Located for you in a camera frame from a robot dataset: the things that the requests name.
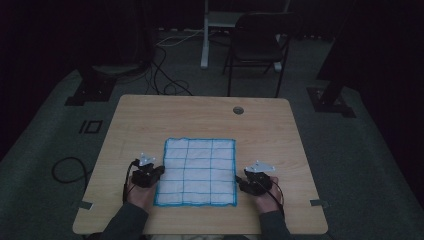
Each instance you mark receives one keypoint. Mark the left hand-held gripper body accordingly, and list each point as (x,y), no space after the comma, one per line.
(143,176)

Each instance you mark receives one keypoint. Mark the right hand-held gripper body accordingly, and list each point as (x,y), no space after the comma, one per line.
(258,181)

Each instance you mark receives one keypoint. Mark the white cloth with blue grid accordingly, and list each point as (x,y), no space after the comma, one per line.
(196,171)

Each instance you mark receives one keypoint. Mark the person's right hand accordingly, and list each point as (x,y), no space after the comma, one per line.
(266,201)

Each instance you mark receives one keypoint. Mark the person's left hand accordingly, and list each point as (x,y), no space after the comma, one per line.
(141,198)

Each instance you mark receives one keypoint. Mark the grey tape strip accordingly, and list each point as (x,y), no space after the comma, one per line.
(317,203)

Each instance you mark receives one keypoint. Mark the grey round table grommet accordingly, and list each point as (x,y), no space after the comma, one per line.
(238,110)

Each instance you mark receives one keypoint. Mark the black folding chair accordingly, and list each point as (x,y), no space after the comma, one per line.
(256,43)

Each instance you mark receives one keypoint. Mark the black stand with base plate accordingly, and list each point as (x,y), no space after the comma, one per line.
(330,100)
(91,88)

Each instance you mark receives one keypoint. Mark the white desk frame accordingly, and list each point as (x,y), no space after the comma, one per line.
(208,33)

